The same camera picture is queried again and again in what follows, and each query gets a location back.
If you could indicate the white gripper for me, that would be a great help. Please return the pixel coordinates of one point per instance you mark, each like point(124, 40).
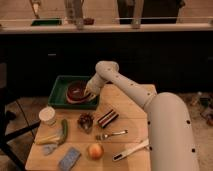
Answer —
point(94, 86)

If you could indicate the dark red bowl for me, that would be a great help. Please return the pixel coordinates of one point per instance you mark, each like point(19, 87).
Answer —
point(76, 89)

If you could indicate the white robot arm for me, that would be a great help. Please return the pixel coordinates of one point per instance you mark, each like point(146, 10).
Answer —
point(171, 140)

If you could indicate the green plastic tray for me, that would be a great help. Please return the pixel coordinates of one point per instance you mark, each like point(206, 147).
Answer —
point(57, 98)

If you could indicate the green tray in background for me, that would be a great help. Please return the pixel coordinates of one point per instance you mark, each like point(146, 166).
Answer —
point(47, 22)

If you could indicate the pink red bowl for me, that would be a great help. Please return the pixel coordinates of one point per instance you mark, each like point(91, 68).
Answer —
point(80, 100)

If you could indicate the black striped box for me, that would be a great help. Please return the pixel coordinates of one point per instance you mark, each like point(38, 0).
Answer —
point(106, 119)

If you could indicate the metal cookie cutter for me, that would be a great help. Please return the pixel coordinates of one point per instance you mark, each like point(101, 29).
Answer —
point(85, 122)

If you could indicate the green cucumber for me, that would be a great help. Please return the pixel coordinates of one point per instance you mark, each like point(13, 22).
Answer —
point(64, 124)

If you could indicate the silver fork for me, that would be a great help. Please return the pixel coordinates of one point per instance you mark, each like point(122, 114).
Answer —
point(106, 136)

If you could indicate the red bowl in background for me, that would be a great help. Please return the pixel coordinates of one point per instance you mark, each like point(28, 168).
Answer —
point(89, 21)

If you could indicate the yellow corn husk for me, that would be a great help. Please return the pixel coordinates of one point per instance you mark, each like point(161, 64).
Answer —
point(49, 139)

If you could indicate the blue sponge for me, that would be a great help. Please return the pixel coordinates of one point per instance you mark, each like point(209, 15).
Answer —
point(69, 160)

